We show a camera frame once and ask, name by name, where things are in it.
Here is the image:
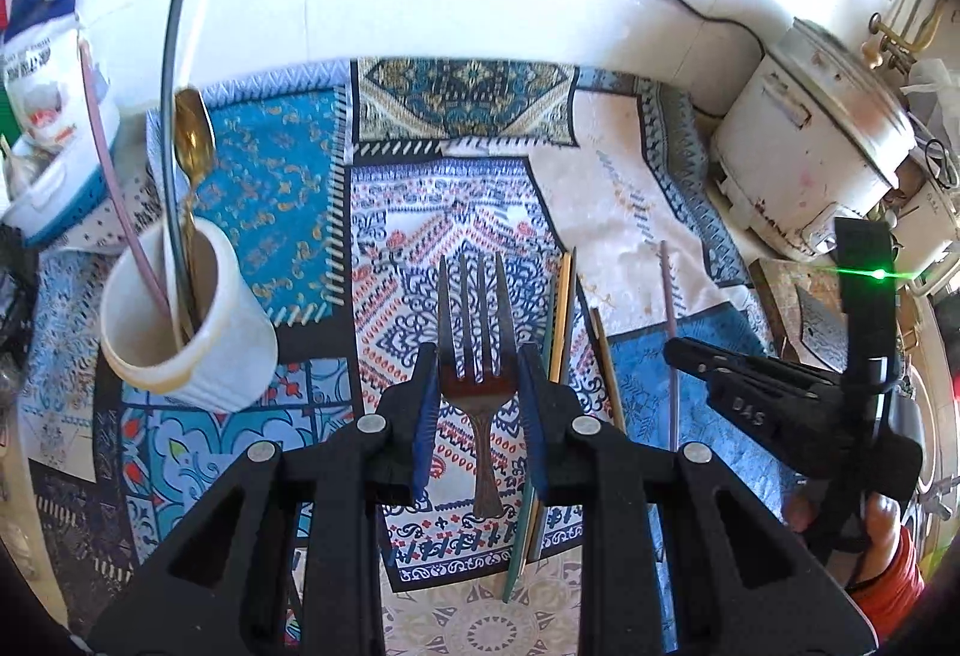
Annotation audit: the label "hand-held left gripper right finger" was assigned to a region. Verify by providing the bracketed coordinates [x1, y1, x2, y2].
[516, 341, 880, 656]

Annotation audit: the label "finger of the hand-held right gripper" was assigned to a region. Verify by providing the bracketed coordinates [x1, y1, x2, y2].
[664, 336, 850, 403]
[670, 362, 850, 478]

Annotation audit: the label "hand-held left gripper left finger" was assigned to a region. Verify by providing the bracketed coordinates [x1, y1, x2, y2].
[86, 342, 442, 656]

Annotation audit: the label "brown metal fork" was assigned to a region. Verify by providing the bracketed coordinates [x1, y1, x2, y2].
[437, 251, 518, 520]

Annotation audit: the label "pink chopstick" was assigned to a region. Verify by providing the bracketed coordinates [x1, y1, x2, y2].
[658, 241, 685, 451]
[78, 41, 178, 328]

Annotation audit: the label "white ribbed ceramic cup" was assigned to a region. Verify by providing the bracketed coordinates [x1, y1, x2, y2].
[100, 217, 280, 414]

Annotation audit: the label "gold spoon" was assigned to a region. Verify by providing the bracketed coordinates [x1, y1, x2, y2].
[174, 88, 219, 336]

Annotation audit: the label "dark grey chopstick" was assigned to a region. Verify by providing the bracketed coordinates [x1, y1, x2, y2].
[160, 0, 190, 328]

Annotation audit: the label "person's right hand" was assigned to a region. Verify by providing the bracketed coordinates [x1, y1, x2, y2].
[782, 485, 905, 588]

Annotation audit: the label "wooden cutting board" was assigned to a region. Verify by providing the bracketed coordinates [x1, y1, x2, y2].
[750, 258, 853, 373]

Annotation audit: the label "brown chopstick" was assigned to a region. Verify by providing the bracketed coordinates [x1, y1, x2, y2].
[589, 307, 628, 434]

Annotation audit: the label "yellow chopstick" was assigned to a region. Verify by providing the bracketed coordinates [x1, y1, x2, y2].
[547, 251, 570, 384]

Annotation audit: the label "blue patterned patchwork mat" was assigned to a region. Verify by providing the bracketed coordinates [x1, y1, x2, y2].
[15, 56, 826, 656]

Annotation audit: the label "white rice cooker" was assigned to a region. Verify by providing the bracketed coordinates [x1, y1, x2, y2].
[709, 17, 920, 264]

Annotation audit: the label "clear plastic bag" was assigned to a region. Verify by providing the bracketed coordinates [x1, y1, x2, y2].
[900, 59, 960, 132]

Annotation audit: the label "white and blue plastic basket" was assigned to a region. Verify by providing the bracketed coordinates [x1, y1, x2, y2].
[0, 131, 125, 249]

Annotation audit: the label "white printed food bag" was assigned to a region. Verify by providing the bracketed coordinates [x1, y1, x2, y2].
[0, 0, 121, 177]

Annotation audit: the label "water heater hoses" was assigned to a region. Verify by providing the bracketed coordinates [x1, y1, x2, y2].
[868, 0, 947, 73]

